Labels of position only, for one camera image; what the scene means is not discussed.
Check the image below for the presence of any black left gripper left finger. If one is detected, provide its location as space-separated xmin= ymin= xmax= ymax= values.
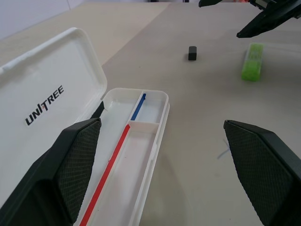
xmin=0 ymin=117 xmax=102 ymax=226

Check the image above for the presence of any small black eraser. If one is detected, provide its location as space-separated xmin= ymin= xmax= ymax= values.
xmin=188 ymin=46 xmax=198 ymax=61

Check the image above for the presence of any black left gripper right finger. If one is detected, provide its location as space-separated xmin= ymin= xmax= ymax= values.
xmin=222 ymin=119 xmax=301 ymax=226

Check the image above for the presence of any white plastic pencil case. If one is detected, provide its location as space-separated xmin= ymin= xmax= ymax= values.
xmin=0 ymin=27 xmax=170 ymax=226

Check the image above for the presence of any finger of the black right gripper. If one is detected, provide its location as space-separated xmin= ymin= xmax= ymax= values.
xmin=198 ymin=0 xmax=222 ymax=8
xmin=236 ymin=1 xmax=301 ymax=39

